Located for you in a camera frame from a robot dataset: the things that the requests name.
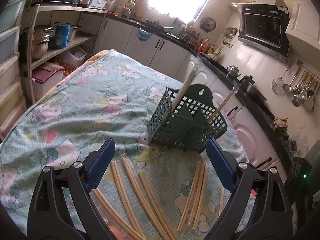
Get pink storage box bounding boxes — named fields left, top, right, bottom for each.
left=32, top=66, right=63, bottom=101

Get wooden chopstick left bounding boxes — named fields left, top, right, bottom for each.
left=111, top=161, right=146, bottom=239

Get chopstick in basket left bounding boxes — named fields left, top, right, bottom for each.
left=171, top=67, right=198, bottom=112

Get wooden chopstick pair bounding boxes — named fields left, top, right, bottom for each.
left=123, top=158, right=177, bottom=239

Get metal kettle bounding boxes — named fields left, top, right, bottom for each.
left=227, top=66, right=241, bottom=80

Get black range hood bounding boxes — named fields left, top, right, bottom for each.
left=237, top=0, right=290, bottom=62

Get cartoon print tablecloth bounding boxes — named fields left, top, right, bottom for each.
left=0, top=49, right=258, bottom=240

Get black pot on stove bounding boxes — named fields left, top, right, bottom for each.
left=240, top=75, right=267, bottom=105

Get wall fan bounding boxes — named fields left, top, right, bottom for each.
left=200, top=17, right=216, bottom=33

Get wooden chopstick bundle right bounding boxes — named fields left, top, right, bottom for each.
left=177, top=161, right=208, bottom=231

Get chopstick in basket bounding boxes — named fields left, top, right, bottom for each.
left=171, top=67, right=198, bottom=112
left=207, top=86, right=239, bottom=125

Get hanging ladles and utensils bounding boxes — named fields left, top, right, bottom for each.
left=271, top=60, right=319, bottom=112

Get steel pot on shelf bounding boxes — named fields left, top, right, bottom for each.
left=21, top=25, right=54, bottom=61

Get blue canister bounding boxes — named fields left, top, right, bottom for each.
left=54, top=23, right=71, bottom=49

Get green plastic utensil basket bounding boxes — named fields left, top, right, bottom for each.
left=147, top=84, right=227, bottom=153

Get chopstick in basket right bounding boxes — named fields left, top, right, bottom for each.
left=207, top=86, right=239, bottom=125

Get plastic drawer unit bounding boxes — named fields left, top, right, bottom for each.
left=0, top=0, right=30, bottom=140

